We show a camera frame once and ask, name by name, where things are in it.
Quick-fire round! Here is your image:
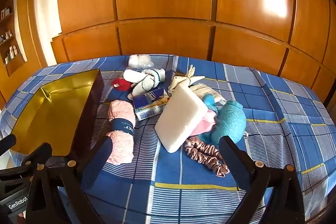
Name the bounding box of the white knit gloves bundle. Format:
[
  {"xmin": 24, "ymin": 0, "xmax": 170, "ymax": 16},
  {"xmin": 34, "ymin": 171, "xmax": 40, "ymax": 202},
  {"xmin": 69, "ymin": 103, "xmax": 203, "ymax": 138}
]
[{"xmin": 123, "ymin": 68, "xmax": 166, "ymax": 100}]

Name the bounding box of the blue plaid bedsheet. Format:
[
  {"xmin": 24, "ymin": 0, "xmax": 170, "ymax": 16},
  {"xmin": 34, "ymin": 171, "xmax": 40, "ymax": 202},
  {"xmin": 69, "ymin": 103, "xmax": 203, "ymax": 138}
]
[{"xmin": 0, "ymin": 54, "xmax": 331, "ymax": 224}]

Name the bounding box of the red plush toy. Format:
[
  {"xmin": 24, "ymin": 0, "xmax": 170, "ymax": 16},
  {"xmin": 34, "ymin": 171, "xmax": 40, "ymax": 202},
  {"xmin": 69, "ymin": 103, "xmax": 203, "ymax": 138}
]
[{"xmin": 112, "ymin": 77, "xmax": 132, "ymax": 91}]

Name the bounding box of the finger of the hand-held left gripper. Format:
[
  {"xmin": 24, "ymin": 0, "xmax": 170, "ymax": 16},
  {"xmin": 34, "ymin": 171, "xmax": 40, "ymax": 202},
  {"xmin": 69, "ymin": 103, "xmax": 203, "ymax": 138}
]
[
  {"xmin": 0, "ymin": 134, "xmax": 17, "ymax": 155},
  {"xmin": 0, "ymin": 143, "xmax": 52, "ymax": 178}
]

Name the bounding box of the white plastic bag bundle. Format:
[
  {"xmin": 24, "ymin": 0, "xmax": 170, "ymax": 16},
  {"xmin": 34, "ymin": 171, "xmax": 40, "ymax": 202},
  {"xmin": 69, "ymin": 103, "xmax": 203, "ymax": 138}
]
[{"xmin": 128, "ymin": 54, "xmax": 154, "ymax": 69}]

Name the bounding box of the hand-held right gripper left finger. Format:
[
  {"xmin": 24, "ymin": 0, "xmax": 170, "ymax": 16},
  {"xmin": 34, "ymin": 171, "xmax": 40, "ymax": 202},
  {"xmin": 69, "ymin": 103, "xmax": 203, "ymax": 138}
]
[{"xmin": 25, "ymin": 135, "xmax": 114, "ymax": 224}]

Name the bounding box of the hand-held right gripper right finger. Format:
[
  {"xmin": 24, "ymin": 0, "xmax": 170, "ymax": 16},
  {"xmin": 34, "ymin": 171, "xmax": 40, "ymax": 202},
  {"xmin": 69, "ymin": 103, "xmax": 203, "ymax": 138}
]
[{"xmin": 218, "ymin": 135, "xmax": 306, "ymax": 224}]

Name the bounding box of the cream cloth bundle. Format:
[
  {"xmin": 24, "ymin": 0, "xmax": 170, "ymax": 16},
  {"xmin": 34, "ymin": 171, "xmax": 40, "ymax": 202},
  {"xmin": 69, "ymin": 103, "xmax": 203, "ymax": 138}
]
[{"xmin": 168, "ymin": 64, "xmax": 205, "ymax": 94}]

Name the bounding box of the pink towel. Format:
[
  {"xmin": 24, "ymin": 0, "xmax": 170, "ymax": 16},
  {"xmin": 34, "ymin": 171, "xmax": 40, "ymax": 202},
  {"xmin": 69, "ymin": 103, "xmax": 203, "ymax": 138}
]
[{"xmin": 106, "ymin": 100, "xmax": 136, "ymax": 165}]

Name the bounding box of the black box with gold lining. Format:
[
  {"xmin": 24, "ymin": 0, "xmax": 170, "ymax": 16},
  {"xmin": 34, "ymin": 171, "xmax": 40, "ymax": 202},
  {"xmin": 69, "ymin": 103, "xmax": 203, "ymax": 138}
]
[{"xmin": 12, "ymin": 69, "xmax": 105, "ymax": 155}]

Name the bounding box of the wooden wall shelf niche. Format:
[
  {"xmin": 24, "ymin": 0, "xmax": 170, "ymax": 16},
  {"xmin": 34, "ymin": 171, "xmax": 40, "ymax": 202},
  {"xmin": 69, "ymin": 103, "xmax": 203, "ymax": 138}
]
[{"xmin": 0, "ymin": 0, "xmax": 28, "ymax": 76}]

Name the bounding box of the blue tissue packet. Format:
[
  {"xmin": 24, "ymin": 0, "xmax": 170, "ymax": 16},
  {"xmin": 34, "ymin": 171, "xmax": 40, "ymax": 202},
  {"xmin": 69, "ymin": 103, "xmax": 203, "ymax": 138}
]
[{"xmin": 133, "ymin": 89, "xmax": 168, "ymax": 121}]

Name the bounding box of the pink satin scrunchie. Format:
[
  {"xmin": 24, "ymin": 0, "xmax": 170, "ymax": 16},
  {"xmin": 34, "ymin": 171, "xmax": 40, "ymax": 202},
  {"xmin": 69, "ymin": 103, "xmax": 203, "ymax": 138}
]
[{"xmin": 184, "ymin": 138, "xmax": 230, "ymax": 177}]

